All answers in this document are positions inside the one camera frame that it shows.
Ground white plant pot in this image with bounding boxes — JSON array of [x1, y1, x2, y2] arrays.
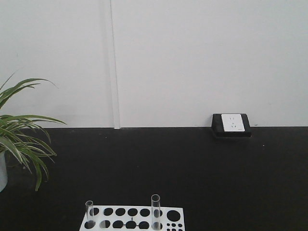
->
[[0, 151, 8, 192]]

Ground green spider plant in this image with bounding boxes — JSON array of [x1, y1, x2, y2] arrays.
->
[[0, 71, 67, 192]]

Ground short clear test tube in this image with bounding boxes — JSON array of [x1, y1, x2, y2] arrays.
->
[[85, 200, 95, 229]]

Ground white wall socket plate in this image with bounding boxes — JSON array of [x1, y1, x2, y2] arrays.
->
[[221, 114, 245, 132]]

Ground white test tube rack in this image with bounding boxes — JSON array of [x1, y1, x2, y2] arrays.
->
[[79, 205, 185, 231]]

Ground tall clear test tube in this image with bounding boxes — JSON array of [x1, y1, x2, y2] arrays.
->
[[151, 194, 161, 231]]

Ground black socket base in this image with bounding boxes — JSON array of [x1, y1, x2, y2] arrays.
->
[[211, 114, 252, 139]]

